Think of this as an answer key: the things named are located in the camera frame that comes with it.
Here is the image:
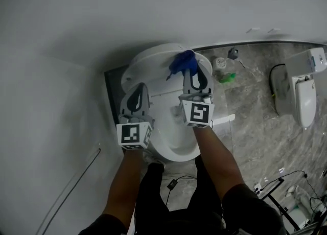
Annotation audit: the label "white toilet brush holder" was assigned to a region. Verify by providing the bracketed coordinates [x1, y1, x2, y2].
[213, 57, 228, 71]

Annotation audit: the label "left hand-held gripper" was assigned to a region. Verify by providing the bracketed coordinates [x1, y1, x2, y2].
[116, 82, 156, 151]

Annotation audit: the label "black power adapter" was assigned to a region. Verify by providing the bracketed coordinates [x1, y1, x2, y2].
[167, 178, 179, 191]

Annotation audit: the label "person's black top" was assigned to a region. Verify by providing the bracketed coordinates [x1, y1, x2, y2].
[79, 184, 284, 235]

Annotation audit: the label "grey angle valve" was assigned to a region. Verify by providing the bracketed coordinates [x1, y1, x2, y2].
[227, 46, 240, 60]

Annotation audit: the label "person's black trousers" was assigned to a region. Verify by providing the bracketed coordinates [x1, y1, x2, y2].
[134, 156, 224, 235]

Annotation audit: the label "grey wall hose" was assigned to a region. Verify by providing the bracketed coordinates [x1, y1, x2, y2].
[35, 147, 102, 235]

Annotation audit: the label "person's left forearm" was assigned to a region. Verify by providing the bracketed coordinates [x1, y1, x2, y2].
[106, 148, 151, 220]

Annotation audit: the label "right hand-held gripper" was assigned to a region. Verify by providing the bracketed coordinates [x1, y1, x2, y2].
[178, 62, 215, 129]

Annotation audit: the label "black metal stand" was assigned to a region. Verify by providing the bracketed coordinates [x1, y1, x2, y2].
[260, 177, 301, 231]

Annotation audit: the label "green plastic bottle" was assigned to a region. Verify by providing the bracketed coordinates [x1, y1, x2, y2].
[218, 72, 237, 84]

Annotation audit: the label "person's right forearm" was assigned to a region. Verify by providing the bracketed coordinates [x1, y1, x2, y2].
[193, 126, 246, 199]

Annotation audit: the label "white toilet lid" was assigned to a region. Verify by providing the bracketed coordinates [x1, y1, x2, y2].
[121, 49, 213, 97]

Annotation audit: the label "blue cloth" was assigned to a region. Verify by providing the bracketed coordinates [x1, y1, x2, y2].
[166, 49, 199, 81]

